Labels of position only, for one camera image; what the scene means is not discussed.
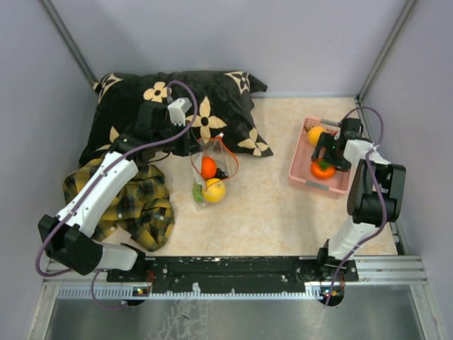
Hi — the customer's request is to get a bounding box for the black floral pillow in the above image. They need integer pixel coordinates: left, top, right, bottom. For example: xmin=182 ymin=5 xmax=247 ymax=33
xmin=79 ymin=71 xmax=273 ymax=166

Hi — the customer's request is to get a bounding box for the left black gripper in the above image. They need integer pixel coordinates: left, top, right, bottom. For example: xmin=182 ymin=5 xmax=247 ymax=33
xmin=153 ymin=119 xmax=203 ymax=157

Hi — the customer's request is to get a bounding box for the orange tangerine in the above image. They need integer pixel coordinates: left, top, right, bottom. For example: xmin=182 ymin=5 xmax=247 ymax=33
xmin=200 ymin=157 xmax=217 ymax=180
xmin=310 ymin=159 xmax=336 ymax=180

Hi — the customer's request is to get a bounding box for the dark grape bunch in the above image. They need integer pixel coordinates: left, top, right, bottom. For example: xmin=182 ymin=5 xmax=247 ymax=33
xmin=214 ymin=168 xmax=228 ymax=180

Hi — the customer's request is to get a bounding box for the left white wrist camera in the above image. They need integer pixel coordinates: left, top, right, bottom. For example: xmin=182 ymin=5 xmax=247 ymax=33
xmin=168 ymin=98 xmax=192 ymax=127

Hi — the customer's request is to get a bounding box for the white cable duct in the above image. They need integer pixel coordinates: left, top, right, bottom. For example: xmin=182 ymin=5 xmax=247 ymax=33
xmin=56 ymin=285 xmax=336 ymax=302

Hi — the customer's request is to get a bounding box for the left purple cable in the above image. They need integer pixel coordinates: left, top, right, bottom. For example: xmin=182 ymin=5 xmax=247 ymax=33
xmin=33 ymin=79 xmax=199 ymax=311

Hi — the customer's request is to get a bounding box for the clear zip top bag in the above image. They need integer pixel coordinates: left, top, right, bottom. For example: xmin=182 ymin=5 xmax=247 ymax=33
xmin=190 ymin=132 xmax=239 ymax=206

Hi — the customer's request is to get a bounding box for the pink plastic basket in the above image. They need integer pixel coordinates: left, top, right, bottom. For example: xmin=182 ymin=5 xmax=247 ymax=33
xmin=288 ymin=117 xmax=350 ymax=199

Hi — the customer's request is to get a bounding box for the green leaf fruit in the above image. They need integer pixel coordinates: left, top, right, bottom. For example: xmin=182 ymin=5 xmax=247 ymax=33
xmin=192 ymin=182 xmax=204 ymax=203

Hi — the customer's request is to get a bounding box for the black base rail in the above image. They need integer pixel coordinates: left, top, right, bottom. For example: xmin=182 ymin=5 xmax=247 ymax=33
xmin=107 ymin=256 xmax=336 ymax=294

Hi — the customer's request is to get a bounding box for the yellow-orange peach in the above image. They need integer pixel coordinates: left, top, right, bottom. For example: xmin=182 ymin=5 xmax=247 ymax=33
xmin=306 ymin=125 xmax=328 ymax=147

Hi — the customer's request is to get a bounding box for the yellow plaid shirt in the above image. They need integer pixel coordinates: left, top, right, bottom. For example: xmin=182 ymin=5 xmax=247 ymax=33
xmin=62 ymin=149 xmax=176 ymax=253

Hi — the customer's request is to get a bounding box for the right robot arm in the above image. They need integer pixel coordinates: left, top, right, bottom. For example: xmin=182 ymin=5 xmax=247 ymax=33
xmin=311 ymin=118 xmax=406 ymax=281

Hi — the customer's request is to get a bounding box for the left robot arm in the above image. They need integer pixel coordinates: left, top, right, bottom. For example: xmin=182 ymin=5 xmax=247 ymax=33
xmin=35 ymin=98 xmax=198 ymax=281

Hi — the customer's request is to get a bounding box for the yellow lemon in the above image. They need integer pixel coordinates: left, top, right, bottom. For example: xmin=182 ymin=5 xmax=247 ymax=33
xmin=202 ymin=178 xmax=226 ymax=203

